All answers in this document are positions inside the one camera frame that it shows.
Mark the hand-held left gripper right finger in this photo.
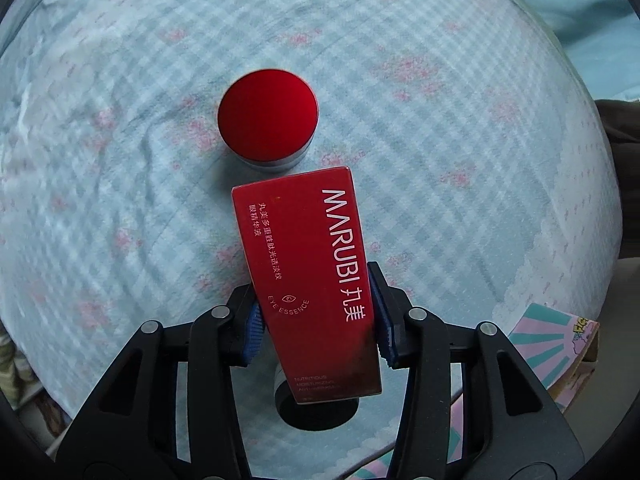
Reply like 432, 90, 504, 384
367, 261, 586, 480

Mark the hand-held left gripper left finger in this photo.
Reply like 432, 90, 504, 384
55, 285, 266, 480

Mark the red rectangular carton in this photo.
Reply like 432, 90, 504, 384
231, 166, 384, 404

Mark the red lid round jar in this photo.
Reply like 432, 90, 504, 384
217, 67, 320, 174

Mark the folded bedding stack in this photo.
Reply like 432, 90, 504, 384
0, 324, 32, 403

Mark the checked light blue bedsheet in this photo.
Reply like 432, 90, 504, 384
0, 0, 627, 480

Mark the brown curtain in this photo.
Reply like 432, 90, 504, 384
593, 98, 640, 144

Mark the light blue hanging cloth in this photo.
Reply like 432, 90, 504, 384
480, 0, 640, 107

